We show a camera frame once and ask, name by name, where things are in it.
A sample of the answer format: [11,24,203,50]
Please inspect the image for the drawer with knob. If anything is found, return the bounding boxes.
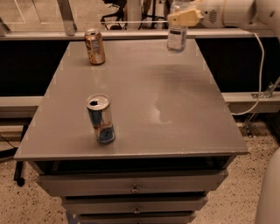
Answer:
[62,195,207,214]
[37,170,228,197]

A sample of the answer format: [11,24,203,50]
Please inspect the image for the black caster leg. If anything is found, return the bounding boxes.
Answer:
[13,125,30,187]

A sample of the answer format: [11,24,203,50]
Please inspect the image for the top drawer with knob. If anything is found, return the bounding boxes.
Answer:
[37,170,228,197]

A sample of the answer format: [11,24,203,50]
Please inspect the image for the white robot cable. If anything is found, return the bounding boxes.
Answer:
[230,31,266,116]

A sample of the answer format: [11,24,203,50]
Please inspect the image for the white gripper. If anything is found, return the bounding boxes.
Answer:
[167,0,224,28]

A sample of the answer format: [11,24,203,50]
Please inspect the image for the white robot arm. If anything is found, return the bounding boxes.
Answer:
[167,0,280,224]

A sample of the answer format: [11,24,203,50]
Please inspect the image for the middle drawer with knob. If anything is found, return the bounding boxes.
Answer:
[62,195,207,214]

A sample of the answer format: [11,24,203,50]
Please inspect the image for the orange soda can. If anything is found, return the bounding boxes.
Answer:
[84,28,106,66]

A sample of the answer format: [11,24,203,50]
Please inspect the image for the grey drawer cabinet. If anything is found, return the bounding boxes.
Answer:
[13,38,249,224]

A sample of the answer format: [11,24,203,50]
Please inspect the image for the blue silver energy drink can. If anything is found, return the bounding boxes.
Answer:
[86,94,115,144]

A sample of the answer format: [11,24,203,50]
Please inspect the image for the bottom drawer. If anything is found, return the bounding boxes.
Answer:
[79,212,196,224]

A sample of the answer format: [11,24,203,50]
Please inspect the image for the clear plastic water bottle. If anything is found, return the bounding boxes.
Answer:
[167,0,189,53]

